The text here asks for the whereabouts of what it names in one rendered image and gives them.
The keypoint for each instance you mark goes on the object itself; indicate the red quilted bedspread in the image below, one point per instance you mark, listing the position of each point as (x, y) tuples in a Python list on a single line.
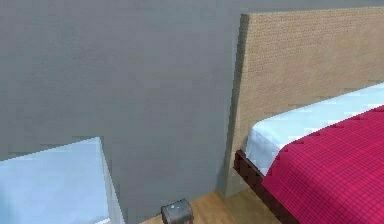
[(333, 173)]

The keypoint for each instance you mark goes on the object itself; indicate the grey metal luggage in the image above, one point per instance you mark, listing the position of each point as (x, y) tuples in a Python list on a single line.
[(177, 212)]

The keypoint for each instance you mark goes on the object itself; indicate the bed with tan headboard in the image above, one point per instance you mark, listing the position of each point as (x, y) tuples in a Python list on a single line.
[(283, 66)]

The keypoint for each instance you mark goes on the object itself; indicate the pale blue cabinet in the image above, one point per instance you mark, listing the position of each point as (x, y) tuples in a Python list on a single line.
[(50, 183)]

